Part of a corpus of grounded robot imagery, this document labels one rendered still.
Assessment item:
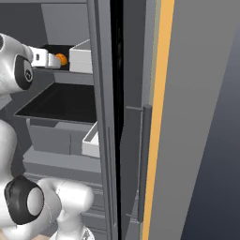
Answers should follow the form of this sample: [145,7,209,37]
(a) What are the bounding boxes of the white door bin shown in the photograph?
[81,121,101,159]
[68,38,94,75]

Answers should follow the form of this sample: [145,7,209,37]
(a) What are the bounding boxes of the dark grey door handle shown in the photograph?
[125,103,154,224]

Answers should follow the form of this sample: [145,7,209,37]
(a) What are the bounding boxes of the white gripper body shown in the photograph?
[46,52,63,69]

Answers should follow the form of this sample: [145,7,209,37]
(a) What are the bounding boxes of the grey fridge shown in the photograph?
[0,0,161,240]

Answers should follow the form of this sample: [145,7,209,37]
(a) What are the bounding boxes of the black fridge shelf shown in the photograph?
[13,82,98,125]

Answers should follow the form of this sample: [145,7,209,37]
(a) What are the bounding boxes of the grey fridge door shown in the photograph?
[86,0,120,240]
[119,0,161,240]

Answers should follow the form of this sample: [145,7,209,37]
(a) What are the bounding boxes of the orange fruit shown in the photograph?
[55,52,68,67]

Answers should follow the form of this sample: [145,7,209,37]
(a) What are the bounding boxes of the grey fridge drawer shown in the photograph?
[25,117,97,157]

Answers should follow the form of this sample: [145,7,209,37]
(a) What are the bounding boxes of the grey panel with orange edge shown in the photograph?
[141,0,240,240]

